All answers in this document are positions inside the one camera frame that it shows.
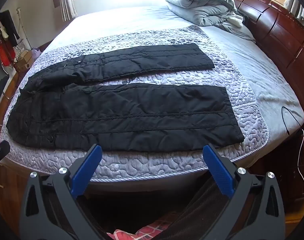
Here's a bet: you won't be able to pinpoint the quilted grey mattress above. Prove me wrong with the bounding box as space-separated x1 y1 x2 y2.
0 25 270 183

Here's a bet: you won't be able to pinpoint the black hanging clothes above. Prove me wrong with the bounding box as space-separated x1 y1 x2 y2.
0 10 21 47

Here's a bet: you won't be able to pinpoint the red bag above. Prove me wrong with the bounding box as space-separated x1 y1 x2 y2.
0 44 16 67

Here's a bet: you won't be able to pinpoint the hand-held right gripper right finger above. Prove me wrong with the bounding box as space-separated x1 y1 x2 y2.
203 144 285 240

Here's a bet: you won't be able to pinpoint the cardboard box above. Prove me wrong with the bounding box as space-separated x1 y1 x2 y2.
14 50 35 73

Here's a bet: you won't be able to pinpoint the white fuzzy cloth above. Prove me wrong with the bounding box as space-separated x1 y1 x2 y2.
229 14 244 28

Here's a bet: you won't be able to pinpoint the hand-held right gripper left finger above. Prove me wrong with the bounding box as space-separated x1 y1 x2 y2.
19 144 103 240

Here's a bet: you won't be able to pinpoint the wooden headboard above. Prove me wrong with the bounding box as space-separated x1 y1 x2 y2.
226 0 304 100

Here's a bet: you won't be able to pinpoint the white cable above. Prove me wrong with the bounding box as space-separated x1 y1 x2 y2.
296 129 304 189

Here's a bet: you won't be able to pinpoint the black cable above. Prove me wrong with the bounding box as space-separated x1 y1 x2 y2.
281 106 302 135

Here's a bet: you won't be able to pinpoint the dark mesh garment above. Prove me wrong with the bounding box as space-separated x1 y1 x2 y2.
164 177 230 240

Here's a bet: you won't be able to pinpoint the white curtain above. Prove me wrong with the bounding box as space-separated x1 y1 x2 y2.
283 0 304 22
58 0 78 22

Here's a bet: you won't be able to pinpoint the red plaid clothing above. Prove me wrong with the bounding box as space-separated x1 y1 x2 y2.
107 217 167 240

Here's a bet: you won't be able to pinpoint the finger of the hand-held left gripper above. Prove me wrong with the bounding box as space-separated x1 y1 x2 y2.
0 138 11 167

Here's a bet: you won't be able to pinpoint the black jacket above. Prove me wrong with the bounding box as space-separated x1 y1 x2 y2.
6 43 245 153

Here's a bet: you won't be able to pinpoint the folded grey duvet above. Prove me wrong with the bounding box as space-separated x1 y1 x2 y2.
161 0 256 43

